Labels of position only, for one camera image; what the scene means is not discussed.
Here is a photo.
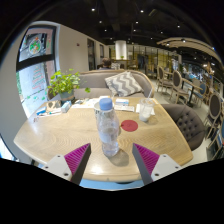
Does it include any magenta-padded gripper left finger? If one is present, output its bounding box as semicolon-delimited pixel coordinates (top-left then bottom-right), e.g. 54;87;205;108
42;143;92;186

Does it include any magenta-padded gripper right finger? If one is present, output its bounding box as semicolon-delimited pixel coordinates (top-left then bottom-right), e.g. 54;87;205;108
131;143;183;186

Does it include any clear blue-capped water bottle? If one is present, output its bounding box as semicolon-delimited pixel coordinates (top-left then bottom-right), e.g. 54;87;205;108
94;97;121;158

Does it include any flat round red coaster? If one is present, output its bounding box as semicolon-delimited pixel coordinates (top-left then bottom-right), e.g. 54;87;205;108
120;119;139;133

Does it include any clear plastic cup with straw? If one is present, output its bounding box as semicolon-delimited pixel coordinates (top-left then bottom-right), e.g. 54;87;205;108
138;97;156;123

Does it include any dark grey tufted armchair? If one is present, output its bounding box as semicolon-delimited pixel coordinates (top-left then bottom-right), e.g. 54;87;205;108
160;103;207;152

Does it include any light blue tissue pack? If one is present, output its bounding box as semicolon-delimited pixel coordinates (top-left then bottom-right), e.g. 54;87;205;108
60;100;73;114

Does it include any green potted plant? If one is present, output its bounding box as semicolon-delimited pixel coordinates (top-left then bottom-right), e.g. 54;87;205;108
46;68;92;103

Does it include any grey white chevron cushion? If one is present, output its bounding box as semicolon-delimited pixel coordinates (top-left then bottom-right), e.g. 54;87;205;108
104;70;144;98

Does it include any grey curved sofa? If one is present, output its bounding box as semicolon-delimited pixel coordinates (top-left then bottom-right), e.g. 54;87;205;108
71;68;155;99

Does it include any group of wooden chairs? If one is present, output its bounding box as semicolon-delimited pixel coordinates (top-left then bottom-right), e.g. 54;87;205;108
155;64;224;158

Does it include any person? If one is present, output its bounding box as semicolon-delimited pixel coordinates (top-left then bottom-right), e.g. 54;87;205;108
98;57;113;70

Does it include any group of ceiling lights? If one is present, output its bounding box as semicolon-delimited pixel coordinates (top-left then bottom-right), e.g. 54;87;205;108
89;6;218;68

